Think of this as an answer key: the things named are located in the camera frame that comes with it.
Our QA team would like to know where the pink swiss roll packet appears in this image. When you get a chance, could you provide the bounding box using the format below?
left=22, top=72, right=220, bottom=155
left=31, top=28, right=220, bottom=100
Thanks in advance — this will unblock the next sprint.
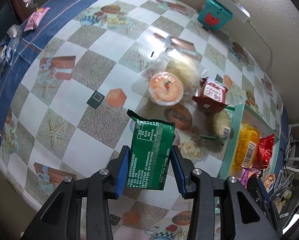
left=239, top=168, right=259, bottom=187

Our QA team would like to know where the yellow cake snack packet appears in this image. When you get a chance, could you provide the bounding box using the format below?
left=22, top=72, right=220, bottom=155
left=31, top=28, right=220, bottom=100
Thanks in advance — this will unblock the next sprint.
left=231, top=120, right=260, bottom=173

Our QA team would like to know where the red orange snack packet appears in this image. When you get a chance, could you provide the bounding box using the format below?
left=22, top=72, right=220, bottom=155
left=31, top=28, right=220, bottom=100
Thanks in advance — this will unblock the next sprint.
left=253, top=134, right=275, bottom=169

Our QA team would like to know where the round cracker clear packet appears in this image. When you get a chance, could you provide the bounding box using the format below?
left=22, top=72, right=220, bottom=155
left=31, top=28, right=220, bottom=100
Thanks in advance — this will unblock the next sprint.
left=201, top=106, right=235, bottom=145

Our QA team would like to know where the dark green snack packet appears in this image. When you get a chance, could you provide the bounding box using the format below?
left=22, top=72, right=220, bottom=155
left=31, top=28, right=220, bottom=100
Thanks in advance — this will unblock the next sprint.
left=127, top=110, right=175, bottom=191

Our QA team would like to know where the beige orange bread packet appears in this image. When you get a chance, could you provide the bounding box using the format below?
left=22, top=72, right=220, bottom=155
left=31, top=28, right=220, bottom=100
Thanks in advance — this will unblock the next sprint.
left=263, top=174, right=275, bottom=190

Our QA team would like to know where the white plastic shelf rack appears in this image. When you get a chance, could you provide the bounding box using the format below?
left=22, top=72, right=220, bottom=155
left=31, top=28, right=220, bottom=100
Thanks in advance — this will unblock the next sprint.
left=283, top=123, right=299, bottom=181

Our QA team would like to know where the mint green shallow box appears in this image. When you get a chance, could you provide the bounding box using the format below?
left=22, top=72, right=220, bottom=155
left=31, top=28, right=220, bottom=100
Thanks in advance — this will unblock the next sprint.
left=218, top=104, right=280, bottom=179

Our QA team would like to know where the dark red biscuit packet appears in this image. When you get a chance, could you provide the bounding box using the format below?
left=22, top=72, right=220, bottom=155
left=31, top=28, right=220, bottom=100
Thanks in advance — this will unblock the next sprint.
left=192, top=77, right=228, bottom=113

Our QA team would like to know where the orange jelly cup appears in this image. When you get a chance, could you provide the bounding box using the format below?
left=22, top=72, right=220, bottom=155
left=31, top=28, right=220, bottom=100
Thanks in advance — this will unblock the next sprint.
left=148, top=72, right=184, bottom=106

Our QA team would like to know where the checkered picture tablecloth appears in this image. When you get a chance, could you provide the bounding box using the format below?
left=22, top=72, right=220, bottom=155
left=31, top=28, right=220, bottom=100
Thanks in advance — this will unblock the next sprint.
left=0, top=0, right=283, bottom=209

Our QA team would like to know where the clear bagged pale bread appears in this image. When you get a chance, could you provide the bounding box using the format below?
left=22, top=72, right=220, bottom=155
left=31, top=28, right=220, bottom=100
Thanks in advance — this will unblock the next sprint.
left=139, top=49, right=207, bottom=98

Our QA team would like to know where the teal cube toy box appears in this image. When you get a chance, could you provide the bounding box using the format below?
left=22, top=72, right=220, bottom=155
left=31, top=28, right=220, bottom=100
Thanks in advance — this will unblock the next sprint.
left=198, top=0, right=233, bottom=31

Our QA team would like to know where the blue white crumpled wrapper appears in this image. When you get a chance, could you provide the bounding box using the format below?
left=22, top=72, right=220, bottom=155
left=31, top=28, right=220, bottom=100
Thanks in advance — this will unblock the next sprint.
left=0, top=24, right=22, bottom=79

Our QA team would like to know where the white power strip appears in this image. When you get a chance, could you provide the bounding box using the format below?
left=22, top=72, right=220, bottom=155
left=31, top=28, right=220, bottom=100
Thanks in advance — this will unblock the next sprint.
left=215, top=0, right=250, bottom=23

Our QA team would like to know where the small pink candy packet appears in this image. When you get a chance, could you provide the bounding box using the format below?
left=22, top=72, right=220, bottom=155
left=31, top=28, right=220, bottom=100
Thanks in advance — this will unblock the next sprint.
left=24, top=7, right=50, bottom=31

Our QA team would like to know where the silver crumpled wrapper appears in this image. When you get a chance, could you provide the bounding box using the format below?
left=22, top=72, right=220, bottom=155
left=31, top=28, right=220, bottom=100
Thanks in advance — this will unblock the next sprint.
left=23, top=0, right=40, bottom=11

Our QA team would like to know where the white power cable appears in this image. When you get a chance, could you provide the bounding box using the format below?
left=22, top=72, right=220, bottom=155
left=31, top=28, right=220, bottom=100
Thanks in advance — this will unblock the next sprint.
left=247, top=21, right=273, bottom=73

